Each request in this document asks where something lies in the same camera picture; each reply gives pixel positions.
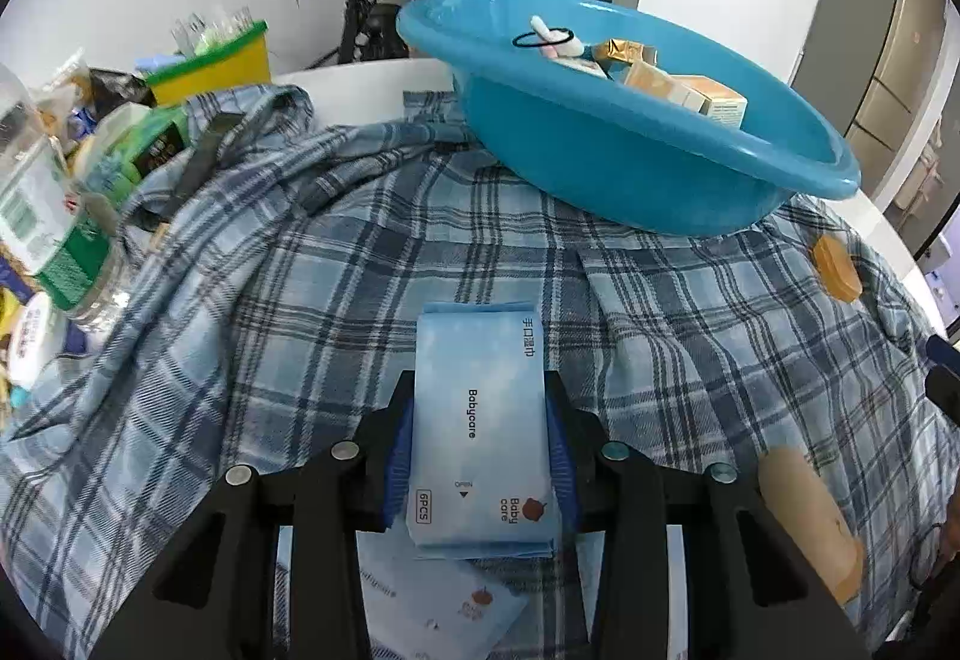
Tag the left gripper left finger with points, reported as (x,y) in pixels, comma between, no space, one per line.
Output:
(211,592)

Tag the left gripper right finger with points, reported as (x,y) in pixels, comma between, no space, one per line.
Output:
(692,564)

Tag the round tan wooden disc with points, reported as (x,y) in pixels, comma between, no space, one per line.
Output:
(801,502)

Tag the blue Babycare wipes pack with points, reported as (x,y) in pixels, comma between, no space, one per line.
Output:
(480,484)

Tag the blue plaid shirt cloth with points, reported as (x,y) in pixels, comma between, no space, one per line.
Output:
(282,306)

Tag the orange soap bar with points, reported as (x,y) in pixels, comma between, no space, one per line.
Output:
(836,269)

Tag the green label water bottle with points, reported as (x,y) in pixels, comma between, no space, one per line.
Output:
(64,237)

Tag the beige orange-top box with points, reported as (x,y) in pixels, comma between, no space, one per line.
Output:
(720,103)

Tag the blue plastic basin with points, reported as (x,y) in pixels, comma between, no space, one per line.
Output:
(614,151)

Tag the cream small box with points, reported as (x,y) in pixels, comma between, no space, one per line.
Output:
(655,82)

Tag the yellow green plastic container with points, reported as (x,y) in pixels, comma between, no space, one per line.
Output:
(242,62)

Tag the gold foil box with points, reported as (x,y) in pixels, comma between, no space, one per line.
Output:
(624,51)

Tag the grey gold refrigerator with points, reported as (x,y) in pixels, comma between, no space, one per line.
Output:
(866,66)

